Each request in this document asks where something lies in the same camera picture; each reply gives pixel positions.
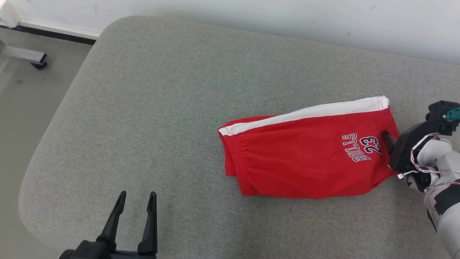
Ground white wall socket box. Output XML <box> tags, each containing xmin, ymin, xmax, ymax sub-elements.
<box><xmin>0</xmin><ymin>1</ymin><xmax>22</xmax><ymax>29</ymax></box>

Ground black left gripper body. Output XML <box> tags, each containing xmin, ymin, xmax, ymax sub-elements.
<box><xmin>59</xmin><ymin>239</ymin><xmax>157</xmax><ymax>259</ymax></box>

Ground red white basketball shorts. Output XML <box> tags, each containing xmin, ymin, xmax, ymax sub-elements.
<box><xmin>217</xmin><ymin>95</ymin><xmax>400</xmax><ymax>199</ymax></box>

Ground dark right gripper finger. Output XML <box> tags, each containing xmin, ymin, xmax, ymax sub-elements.
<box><xmin>381</xmin><ymin>130</ymin><xmax>396</xmax><ymax>153</ymax></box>

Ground grey fabric sofa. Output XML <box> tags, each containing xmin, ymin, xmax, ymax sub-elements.
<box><xmin>18</xmin><ymin>15</ymin><xmax>460</xmax><ymax>259</ymax></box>

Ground red white twisted arm cable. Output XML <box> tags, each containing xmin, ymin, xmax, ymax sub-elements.
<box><xmin>397</xmin><ymin>133</ymin><xmax>460</xmax><ymax>191</ymax></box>

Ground black and white baseboard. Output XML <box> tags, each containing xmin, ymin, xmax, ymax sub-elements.
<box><xmin>0</xmin><ymin>20</ymin><xmax>101</xmax><ymax>46</ymax></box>

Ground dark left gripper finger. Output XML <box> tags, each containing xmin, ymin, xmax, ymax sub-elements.
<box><xmin>138</xmin><ymin>191</ymin><xmax>158</xmax><ymax>255</ymax></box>
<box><xmin>96</xmin><ymin>191</ymin><xmax>127</xmax><ymax>247</ymax></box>

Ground grey metal frame leg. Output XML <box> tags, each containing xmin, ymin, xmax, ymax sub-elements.
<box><xmin>0</xmin><ymin>39</ymin><xmax>47</xmax><ymax>66</ymax></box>

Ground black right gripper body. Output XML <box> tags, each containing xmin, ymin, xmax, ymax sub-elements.
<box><xmin>389</xmin><ymin>122</ymin><xmax>450</xmax><ymax>172</ymax></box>

